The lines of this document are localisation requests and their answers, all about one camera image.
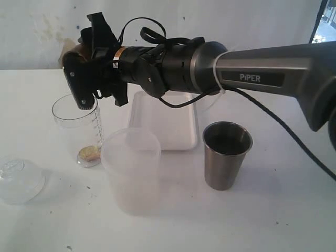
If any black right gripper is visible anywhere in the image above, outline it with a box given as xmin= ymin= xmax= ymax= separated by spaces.
xmin=63 ymin=12 xmax=126 ymax=110

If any brown wooden cup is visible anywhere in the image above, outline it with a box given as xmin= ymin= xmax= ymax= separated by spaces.
xmin=58 ymin=41 xmax=92 ymax=69

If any white cable tie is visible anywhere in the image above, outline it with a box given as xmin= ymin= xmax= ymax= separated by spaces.
xmin=202 ymin=59 xmax=228 ymax=110

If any stainless steel cup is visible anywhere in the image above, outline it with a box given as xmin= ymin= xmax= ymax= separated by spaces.
xmin=203 ymin=121 xmax=253 ymax=191

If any white rectangular tray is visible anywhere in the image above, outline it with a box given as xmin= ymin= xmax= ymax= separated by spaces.
xmin=128 ymin=91 xmax=198 ymax=151

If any clear domed shaker lid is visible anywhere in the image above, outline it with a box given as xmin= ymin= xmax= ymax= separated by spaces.
xmin=1 ymin=156 xmax=46 ymax=205

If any clear plastic shaker cup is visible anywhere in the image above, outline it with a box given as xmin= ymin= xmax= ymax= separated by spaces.
xmin=51 ymin=94 xmax=103 ymax=168

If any translucent plastic tub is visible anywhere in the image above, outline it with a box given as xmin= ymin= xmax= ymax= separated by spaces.
xmin=101 ymin=128 xmax=161 ymax=216

